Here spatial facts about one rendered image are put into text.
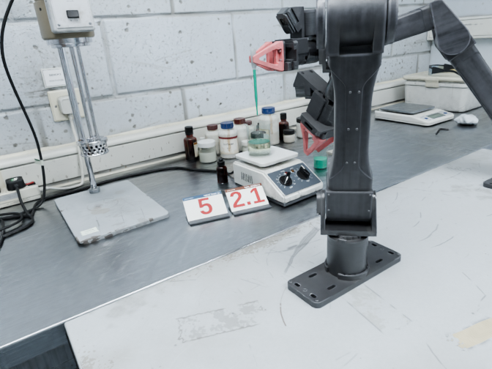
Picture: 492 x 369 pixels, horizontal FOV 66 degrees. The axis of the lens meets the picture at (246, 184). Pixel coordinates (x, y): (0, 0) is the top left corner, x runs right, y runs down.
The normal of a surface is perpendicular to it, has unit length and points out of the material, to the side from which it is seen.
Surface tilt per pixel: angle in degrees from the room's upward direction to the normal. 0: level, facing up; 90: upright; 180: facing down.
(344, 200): 99
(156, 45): 90
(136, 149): 90
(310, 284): 0
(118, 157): 90
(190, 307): 0
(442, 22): 90
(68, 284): 0
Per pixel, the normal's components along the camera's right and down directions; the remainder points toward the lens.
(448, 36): -0.33, 0.37
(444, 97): -0.80, 0.33
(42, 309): -0.07, -0.93
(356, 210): -0.18, 0.51
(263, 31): 0.56, 0.26
